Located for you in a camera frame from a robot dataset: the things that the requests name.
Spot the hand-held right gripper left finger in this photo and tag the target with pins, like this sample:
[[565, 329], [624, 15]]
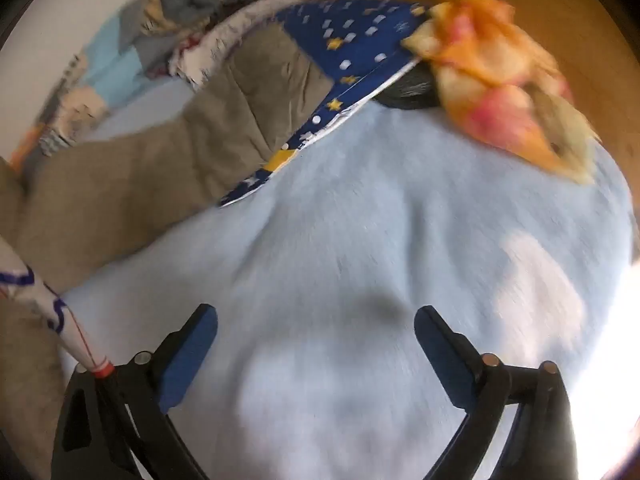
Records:
[[187, 360]]

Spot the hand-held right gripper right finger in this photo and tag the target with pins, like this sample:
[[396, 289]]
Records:
[[447, 365]]

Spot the khaki puffer jacket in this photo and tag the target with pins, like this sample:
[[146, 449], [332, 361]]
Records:
[[150, 170]]

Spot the light blue bed sheet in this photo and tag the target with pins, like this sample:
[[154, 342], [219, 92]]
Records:
[[350, 210]]

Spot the dark grey furry cloth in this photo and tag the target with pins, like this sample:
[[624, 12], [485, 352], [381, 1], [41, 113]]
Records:
[[405, 92]]

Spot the patchwork blanket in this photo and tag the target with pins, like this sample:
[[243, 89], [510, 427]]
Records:
[[110, 70]]

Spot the white red printed cloth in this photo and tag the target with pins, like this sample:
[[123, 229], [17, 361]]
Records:
[[210, 55]]

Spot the orange floral cloth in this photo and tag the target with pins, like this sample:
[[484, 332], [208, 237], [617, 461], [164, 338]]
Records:
[[480, 55]]

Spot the blue starry blanket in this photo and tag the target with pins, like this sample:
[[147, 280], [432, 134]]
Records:
[[350, 40]]

